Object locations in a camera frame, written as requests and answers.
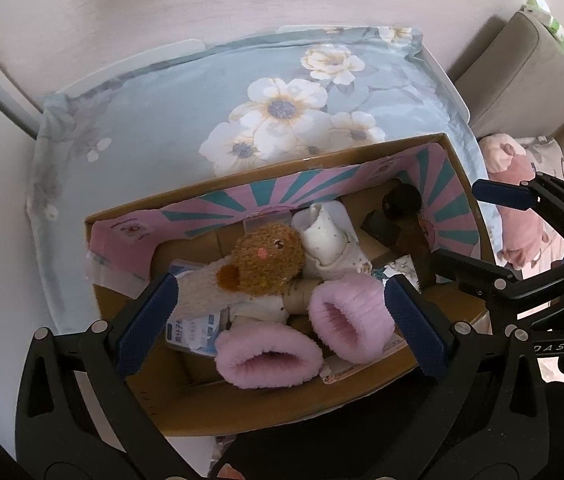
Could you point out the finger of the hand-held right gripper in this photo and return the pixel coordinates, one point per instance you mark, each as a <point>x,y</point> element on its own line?
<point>504,193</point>
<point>471,270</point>

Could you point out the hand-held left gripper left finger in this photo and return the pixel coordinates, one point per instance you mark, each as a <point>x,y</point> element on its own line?
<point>147,325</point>

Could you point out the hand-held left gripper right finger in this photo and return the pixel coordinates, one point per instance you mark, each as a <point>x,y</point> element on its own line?
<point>416,330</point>

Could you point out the pink fluffy sock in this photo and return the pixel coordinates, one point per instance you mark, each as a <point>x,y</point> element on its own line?
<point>361,300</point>
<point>272,340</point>

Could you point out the black cosmetic jar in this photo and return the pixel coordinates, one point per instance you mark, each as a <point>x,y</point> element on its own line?
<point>401,202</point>

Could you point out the white dotted sock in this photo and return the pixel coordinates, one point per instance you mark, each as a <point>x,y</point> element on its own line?
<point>329,240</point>
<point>262,311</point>

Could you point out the cardboard tube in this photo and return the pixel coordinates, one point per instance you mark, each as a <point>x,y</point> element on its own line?
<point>302,300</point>

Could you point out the cardboard box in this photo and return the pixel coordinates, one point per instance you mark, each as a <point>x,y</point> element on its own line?
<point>242,405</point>

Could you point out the brown and white plush toy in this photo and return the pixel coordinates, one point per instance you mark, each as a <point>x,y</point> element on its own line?
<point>267,260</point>

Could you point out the pink pig plush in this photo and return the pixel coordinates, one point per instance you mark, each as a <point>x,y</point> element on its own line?
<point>506,160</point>

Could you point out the white blue printed packet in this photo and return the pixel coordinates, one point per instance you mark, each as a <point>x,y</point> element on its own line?
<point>194,332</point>

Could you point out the printed paper card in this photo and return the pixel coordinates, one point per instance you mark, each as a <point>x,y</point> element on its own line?
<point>396,270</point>

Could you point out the beige sofa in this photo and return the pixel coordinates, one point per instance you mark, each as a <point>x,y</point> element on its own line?
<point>521,75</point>

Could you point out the green white packet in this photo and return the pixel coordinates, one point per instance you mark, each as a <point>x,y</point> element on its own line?
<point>554,25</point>

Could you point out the blue floral cloth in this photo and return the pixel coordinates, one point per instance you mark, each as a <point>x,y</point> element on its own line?
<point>162,125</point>

